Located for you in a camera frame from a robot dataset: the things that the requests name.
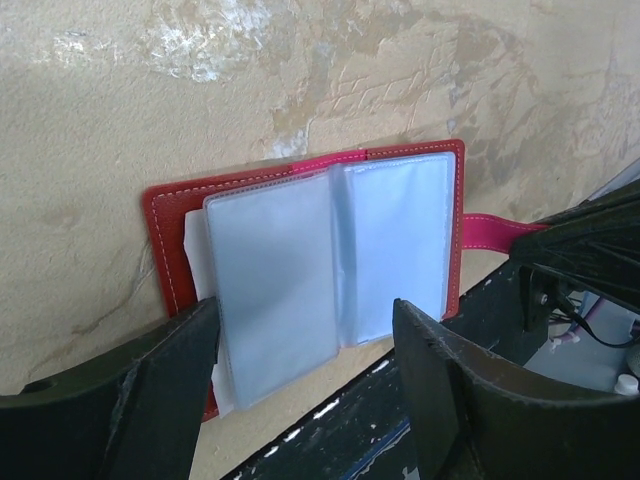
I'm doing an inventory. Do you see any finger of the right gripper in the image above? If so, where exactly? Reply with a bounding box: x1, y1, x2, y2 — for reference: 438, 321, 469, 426
509, 180, 639, 313

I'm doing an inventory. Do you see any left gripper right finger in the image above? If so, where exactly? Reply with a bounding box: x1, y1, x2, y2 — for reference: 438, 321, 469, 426
393, 300, 639, 479

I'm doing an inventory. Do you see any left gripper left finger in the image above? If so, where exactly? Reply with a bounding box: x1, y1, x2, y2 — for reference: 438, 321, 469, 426
1, 299, 220, 479

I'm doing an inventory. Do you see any red leather card holder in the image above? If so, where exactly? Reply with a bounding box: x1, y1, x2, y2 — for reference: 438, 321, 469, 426
141, 139, 539, 419

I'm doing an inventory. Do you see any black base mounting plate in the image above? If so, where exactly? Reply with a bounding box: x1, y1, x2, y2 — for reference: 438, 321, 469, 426
227, 261, 546, 479

